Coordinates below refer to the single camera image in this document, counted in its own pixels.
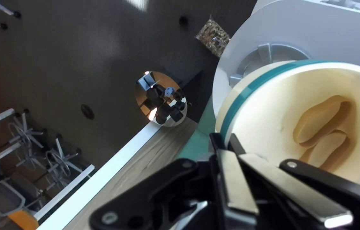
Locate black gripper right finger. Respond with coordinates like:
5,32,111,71
236,152,360,230

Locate white toy kitchen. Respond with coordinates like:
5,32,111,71
210,0,360,126

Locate grey mesh office chair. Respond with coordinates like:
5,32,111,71
6,136,85,213
0,112,47,219

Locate speckled floor mat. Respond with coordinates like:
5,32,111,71
194,17,232,59

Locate orange top table white legs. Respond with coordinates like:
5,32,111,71
0,108,97,230

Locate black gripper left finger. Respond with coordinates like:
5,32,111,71
88,132,262,230

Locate white bowl with teal stripe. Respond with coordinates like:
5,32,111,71
213,59,360,196

